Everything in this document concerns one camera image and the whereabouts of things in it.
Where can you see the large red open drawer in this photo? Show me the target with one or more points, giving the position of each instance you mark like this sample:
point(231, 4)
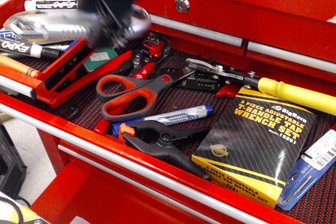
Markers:
point(295, 50)

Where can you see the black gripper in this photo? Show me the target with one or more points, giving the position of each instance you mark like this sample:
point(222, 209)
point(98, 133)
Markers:
point(115, 17)

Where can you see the red and grey scissors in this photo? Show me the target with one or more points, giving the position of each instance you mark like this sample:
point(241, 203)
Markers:
point(134, 88)

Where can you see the black crate on floor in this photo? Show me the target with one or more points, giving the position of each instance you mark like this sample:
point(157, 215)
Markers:
point(13, 169)

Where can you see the black expo marker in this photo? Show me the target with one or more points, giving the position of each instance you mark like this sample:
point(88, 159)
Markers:
point(50, 6)
point(27, 49)

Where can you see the yellow handled tin snips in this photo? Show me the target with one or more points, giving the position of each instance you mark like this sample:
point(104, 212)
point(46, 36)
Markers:
point(301, 96)

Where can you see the black expo marker lower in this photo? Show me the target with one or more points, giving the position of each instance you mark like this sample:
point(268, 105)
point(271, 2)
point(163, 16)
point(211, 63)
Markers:
point(27, 49)

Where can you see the blue capped white marker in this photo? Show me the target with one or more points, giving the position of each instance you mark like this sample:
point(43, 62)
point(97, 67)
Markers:
point(180, 116)

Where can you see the tan rubber band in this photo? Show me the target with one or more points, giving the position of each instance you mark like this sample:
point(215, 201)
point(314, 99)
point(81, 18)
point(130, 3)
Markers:
point(13, 17)

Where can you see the black yellow tap wrench box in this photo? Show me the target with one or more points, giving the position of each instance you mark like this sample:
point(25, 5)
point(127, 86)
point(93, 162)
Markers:
point(254, 144)

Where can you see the black expo marker top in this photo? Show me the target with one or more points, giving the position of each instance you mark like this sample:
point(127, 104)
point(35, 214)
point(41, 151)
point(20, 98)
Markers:
point(50, 6)

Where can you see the silver drawer lock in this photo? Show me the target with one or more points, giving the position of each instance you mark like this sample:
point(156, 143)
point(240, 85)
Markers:
point(182, 6)

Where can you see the orange crayon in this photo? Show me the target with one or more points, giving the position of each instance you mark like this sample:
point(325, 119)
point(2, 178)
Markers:
point(20, 67)

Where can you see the green card package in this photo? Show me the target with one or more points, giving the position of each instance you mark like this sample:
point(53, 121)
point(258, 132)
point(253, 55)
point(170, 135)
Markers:
point(100, 57)

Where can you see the light blue expo marker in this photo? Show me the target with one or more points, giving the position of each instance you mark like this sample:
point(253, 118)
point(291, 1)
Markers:
point(8, 34)

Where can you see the blue drill bit package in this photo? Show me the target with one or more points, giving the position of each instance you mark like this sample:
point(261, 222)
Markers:
point(313, 163)

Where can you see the silver box cutter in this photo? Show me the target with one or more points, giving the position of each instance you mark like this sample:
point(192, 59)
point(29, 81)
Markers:
point(72, 24)

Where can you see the small red open drawer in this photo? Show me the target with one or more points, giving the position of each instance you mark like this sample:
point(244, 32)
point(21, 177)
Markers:
point(53, 82)

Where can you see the black spring clamp orange tips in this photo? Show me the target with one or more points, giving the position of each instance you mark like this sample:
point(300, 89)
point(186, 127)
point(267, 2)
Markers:
point(159, 140)

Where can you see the red metal tool chest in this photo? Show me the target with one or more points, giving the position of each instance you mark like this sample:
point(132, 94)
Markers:
point(85, 188)

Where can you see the black wire gauge crimper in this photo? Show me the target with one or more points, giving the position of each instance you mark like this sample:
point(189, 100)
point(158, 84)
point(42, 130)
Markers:
point(201, 82)

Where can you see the red handled wire stripper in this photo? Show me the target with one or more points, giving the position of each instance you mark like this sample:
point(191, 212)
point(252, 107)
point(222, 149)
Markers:
point(144, 58)

